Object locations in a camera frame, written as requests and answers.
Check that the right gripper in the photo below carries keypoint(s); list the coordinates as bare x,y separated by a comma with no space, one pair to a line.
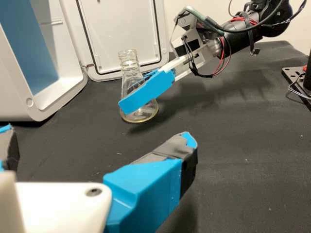
194,36

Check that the incubator door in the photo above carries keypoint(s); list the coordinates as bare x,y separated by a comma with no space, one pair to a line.
121,31

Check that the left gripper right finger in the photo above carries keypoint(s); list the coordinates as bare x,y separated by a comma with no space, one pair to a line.
145,189

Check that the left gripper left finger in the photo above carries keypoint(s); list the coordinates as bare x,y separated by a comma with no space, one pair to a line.
9,148

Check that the clear flask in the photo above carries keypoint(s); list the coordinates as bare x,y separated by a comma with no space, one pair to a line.
130,72

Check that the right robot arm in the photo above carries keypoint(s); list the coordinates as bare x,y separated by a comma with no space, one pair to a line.
240,36

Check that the black mounting plate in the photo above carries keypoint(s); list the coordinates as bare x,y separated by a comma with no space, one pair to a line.
292,72

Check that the white incubator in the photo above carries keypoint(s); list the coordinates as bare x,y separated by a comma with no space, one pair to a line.
17,80

